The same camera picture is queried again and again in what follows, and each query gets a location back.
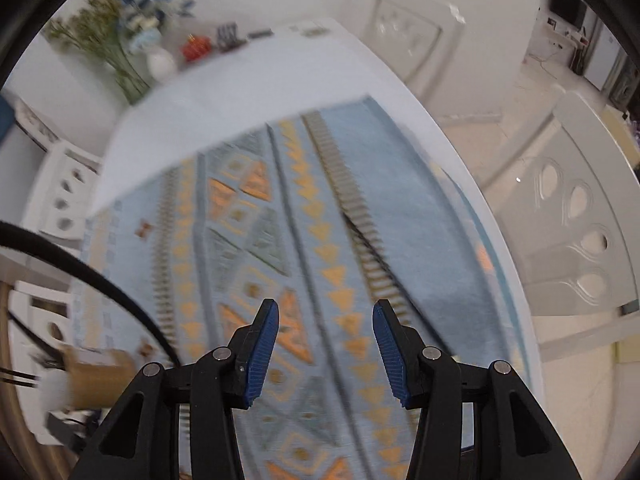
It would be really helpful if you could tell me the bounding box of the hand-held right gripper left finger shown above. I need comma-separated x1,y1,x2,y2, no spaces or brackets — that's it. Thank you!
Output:
70,298,280,480

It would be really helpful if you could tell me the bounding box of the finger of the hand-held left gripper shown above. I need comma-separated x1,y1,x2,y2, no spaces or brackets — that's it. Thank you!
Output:
47,406,108,450

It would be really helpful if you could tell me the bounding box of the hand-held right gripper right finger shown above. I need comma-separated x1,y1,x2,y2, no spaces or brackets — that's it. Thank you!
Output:
372,299,583,480

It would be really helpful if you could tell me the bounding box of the bamboo utensil holder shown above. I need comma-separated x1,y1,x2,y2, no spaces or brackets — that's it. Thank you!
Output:
60,346,146,411

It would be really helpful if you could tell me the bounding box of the white chair near left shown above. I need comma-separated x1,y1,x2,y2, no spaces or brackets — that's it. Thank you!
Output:
0,280,46,466

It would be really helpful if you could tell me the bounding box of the patterned blue tablecloth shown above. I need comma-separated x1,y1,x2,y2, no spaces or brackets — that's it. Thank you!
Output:
65,95,531,480

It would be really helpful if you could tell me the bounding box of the white storage rack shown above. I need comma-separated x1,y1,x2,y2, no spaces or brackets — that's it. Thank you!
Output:
12,100,66,151

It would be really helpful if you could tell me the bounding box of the white vase with blue flowers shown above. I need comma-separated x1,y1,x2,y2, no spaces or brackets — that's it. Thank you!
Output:
117,0,193,81

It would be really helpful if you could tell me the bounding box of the red lidded teacup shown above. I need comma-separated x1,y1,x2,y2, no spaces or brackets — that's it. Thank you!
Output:
181,34,208,62

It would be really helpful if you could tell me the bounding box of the blue cloth with leaf print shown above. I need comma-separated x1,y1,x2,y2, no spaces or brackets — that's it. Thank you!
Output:
0,97,16,136

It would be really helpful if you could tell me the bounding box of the grey phone stand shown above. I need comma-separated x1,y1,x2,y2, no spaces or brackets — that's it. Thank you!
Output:
216,21,246,53

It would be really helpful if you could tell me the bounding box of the glass vase with green stems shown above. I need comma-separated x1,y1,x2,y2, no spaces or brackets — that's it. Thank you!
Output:
45,0,156,106

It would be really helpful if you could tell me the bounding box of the white cabinet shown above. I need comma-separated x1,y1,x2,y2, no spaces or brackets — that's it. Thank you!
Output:
582,25,626,91

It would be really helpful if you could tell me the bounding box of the black television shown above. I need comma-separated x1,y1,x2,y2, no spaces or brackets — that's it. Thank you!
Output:
547,0,586,28

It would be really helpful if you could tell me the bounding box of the black cable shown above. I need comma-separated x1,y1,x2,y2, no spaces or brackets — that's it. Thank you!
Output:
0,220,183,367

